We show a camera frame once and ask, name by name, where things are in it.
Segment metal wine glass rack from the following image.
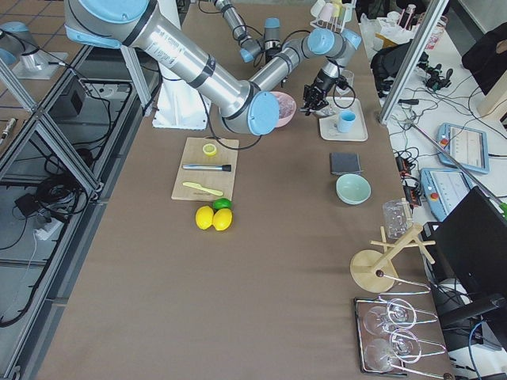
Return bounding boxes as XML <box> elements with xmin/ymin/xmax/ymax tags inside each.
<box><xmin>353</xmin><ymin>278</ymin><xmax>453</xmax><ymax>379</ymax></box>

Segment blue teach pendant far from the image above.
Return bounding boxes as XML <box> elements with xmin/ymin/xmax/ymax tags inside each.
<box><xmin>436</xmin><ymin>123</ymin><xmax>490</xmax><ymax>174</ymax></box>

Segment pink cup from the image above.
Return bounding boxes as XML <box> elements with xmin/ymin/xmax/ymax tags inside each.
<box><xmin>317</xmin><ymin>3</ymin><xmax>335</xmax><ymax>22</ymax></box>

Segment wooden cup tree stand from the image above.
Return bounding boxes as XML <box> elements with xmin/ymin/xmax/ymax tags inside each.
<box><xmin>349</xmin><ymin>206</ymin><xmax>436</xmax><ymax>294</ymax></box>

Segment bamboo cutting board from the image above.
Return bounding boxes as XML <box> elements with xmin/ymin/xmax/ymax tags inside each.
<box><xmin>171</xmin><ymin>137</ymin><xmax>238</xmax><ymax>201</ymax></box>

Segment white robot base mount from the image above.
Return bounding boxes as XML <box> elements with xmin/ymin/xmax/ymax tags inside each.
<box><xmin>153</xmin><ymin>75</ymin><xmax>210</xmax><ymax>131</ymax></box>

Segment hanging wine glass upper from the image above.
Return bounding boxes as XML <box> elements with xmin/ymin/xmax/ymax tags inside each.
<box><xmin>363</xmin><ymin>298</ymin><xmax>417</xmax><ymax>336</ymax></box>

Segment hanging wine glass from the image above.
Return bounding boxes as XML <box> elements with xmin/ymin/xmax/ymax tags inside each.
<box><xmin>364</xmin><ymin>329</ymin><xmax>422</xmax><ymax>373</ymax></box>
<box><xmin>363</xmin><ymin>298</ymin><xmax>417</xmax><ymax>336</ymax></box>

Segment clear wine glass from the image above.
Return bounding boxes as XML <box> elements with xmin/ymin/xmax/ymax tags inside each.
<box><xmin>338</xmin><ymin>70</ymin><xmax>354</xmax><ymax>96</ymax></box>

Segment black monitor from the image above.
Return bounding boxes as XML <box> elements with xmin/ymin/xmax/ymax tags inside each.
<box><xmin>422</xmin><ymin>187</ymin><xmax>506</xmax><ymax>336</ymax></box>

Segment pale green cup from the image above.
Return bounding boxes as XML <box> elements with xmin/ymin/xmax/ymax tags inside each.
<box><xmin>338</xmin><ymin>3</ymin><xmax>353</xmax><ymax>23</ymax></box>

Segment half lemon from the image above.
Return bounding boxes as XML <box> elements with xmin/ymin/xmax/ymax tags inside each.
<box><xmin>202</xmin><ymin>143</ymin><xmax>218</xmax><ymax>157</ymax></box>

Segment hanging wine glass lower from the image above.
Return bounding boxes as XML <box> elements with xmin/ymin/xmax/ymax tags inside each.
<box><xmin>364</xmin><ymin>329</ymin><xmax>422</xmax><ymax>373</ymax></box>

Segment white wire cup rack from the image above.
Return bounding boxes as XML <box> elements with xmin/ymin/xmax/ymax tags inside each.
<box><xmin>310</xmin><ymin>0</ymin><xmax>356</xmax><ymax>33</ymax></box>

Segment blue teach pendant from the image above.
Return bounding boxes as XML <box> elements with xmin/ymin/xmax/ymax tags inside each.
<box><xmin>436</xmin><ymin>123</ymin><xmax>490</xmax><ymax>174</ymax></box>
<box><xmin>419</xmin><ymin>168</ymin><xmax>475</xmax><ymax>222</ymax></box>

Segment light blue cup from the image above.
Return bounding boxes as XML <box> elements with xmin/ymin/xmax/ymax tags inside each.
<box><xmin>337</xmin><ymin>110</ymin><xmax>356</xmax><ymax>133</ymax></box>

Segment yellow lemon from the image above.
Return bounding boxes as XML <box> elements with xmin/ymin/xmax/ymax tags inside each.
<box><xmin>195</xmin><ymin>206</ymin><xmax>214</xmax><ymax>230</ymax></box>
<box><xmin>212</xmin><ymin>208</ymin><xmax>233</xmax><ymax>231</ymax></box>

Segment yellow plastic knife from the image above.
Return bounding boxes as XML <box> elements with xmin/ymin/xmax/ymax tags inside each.
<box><xmin>182</xmin><ymin>181</ymin><xmax>223</xmax><ymax>196</ymax></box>

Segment blue teach pendant near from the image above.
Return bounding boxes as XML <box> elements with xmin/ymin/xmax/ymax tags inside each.
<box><xmin>419</xmin><ymin>168</ymin><xmax>475</xmax><ymax>222</ymax></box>

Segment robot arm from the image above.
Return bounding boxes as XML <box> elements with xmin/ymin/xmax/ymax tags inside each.
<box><xmin>212</xmin><ymin>0</ymin><xmax>282</xmax><ymax>67</ymax></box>
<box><xmin>64</xmin><ymin>1</ymin><xmax>361</xmax><ymax>135</ymax></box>

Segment clear glass mug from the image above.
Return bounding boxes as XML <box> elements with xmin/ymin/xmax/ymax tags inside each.
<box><xmin>383</xmin><ymin>199</ymin><xmax>410</xmax><ymax>239</ymax></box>

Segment cream serving tray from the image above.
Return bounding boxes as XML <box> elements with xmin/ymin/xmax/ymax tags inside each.
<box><xmin>317</xmin><ymin>97</ymin><xmax>368</xmax><ymax>142</ymax></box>

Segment steel ice scoop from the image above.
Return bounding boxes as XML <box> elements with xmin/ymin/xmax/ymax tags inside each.
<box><xmin>314</xmin><ymin>104</ymin><xmax>341</xmax><ymax>118</ymax></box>

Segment clear ice cubes pile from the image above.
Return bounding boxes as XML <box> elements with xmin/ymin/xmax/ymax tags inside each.
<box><xmin>276</xmin><ymin>93</ymin><xmax>295</xmax><ymax>119</ymax></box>

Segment green lime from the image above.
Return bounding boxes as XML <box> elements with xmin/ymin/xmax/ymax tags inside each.
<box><xmin>212</xmin><ymin>197</ymin><xmax>232</xmax><ymax>211</ymax></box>

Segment green bowl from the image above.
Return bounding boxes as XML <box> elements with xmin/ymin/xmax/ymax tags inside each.
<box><xmin>336</xmin><ymin>173</ymin><xmax>372</xmax><ymax>205</ymax></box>

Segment pink bowl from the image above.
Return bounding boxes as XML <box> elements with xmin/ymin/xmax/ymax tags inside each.
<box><xmin>271</xmin><ymin>91</ymin><xmax>296</xmax><ymax>127</ymax></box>

